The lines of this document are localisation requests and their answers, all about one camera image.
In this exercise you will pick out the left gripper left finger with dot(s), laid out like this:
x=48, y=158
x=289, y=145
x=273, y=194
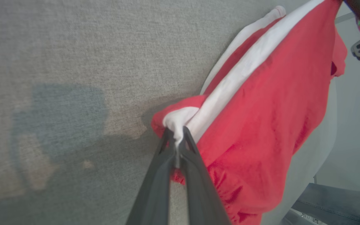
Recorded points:
x=155, y=200

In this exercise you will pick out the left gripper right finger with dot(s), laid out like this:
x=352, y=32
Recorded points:
x=202, y=203

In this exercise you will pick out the red shorts white stripe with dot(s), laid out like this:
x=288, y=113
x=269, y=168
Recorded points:
x=261, y=109

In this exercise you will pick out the blue denim jeans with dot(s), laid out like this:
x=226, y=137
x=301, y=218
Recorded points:
x=339, y=206

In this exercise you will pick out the grey fabric sofa seat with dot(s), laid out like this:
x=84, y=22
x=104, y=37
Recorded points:
x=73, y=62

